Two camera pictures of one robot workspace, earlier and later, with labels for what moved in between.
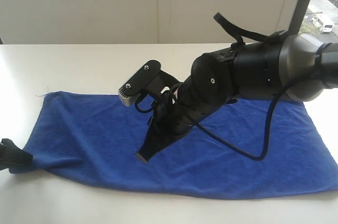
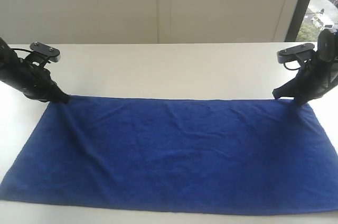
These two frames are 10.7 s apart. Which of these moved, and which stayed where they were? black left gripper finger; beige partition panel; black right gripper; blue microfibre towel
Moved: black right gripper; blue microfibre towel; black left gripper finger
Stayed: beige partition panel
